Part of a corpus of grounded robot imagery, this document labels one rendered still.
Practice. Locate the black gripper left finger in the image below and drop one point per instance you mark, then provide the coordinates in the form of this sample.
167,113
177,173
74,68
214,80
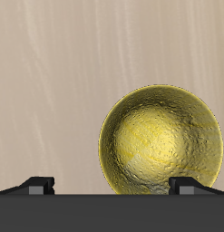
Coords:
37,185

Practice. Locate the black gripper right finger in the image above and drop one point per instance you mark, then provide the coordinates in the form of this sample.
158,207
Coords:
185,185

